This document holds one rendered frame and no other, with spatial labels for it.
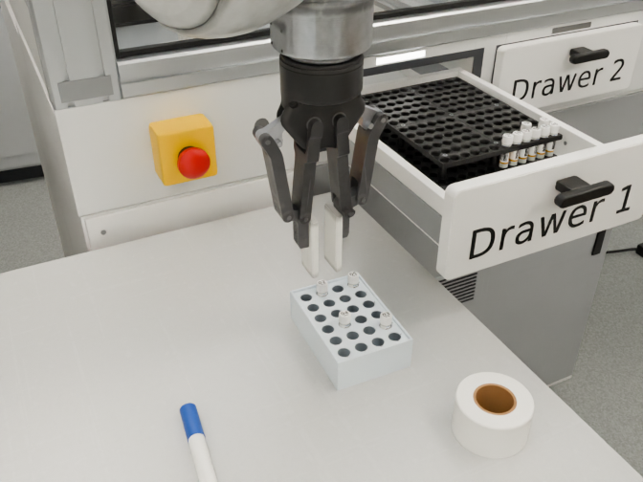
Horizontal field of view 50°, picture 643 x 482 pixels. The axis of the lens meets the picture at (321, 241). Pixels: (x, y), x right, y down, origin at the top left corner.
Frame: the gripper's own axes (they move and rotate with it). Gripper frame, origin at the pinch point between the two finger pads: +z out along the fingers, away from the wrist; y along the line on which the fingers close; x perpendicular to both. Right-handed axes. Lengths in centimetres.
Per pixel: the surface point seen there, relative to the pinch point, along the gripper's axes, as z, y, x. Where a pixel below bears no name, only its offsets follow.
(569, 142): -1.7, -37.0, -5.4
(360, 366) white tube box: 8.0, 0.7, 11.0
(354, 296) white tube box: 6.9, -3.0, 2.2
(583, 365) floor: 86, -91, -37
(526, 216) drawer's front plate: -0.9, -21.5, 6.0
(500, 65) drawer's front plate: -3.9, -41.8, -27.0
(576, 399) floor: 86, -81, -28
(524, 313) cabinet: 52, -59, -29
